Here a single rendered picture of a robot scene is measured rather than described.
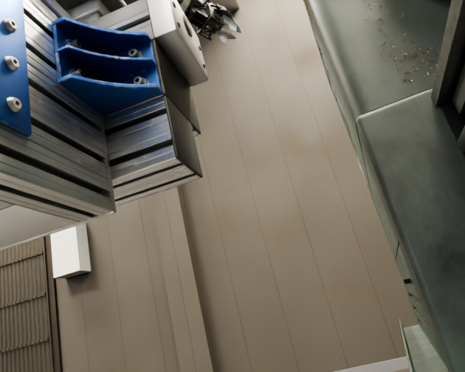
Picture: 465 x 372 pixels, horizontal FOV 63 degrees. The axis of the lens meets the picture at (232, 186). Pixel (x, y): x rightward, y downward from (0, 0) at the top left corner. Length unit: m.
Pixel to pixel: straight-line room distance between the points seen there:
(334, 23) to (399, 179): 0.25
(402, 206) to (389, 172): 0.04
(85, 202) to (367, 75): 0.39
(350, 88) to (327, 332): 3.11
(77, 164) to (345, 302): 3.23
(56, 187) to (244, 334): 3.34
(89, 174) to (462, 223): 0.42
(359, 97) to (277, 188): 3.19
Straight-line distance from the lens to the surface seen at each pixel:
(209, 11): 1.28
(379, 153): 0.52
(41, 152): 0.41
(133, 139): 0.50
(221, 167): 3.92
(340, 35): 0.61
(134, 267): 4.10
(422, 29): 0.60
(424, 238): 0.50
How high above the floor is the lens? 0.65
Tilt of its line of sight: 19 degrees up
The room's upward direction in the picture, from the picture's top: 14 degrees counter-clockwise
